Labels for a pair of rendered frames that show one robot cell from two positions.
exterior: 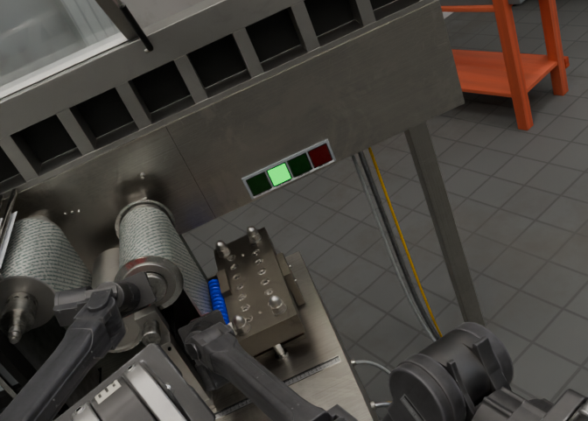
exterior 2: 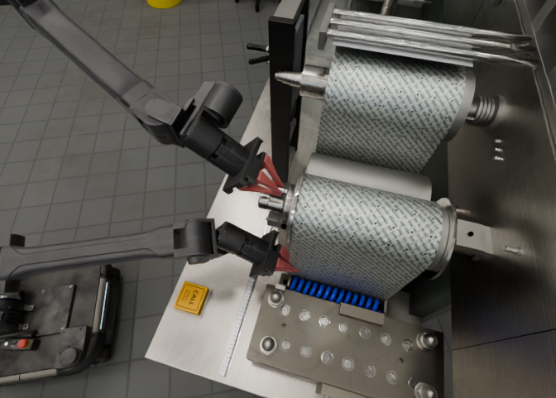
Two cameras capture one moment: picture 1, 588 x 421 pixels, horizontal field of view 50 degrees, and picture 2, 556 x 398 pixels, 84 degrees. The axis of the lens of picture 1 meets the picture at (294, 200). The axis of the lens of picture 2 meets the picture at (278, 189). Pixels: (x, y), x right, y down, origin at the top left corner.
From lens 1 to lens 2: 1.23 m
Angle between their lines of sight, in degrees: 72
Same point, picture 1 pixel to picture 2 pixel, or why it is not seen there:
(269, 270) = (342, 371)
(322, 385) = (211, 342)
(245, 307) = (307, 316)
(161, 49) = not seen: outside the picture
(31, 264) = (351, 82)
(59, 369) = (93, 67)
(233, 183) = not seen: outside the picture
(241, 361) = (121, 245)
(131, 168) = (530, 233)
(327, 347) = (243, 374)
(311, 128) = not seen: outside the picture
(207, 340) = (183, 232)
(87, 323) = (133, 94)
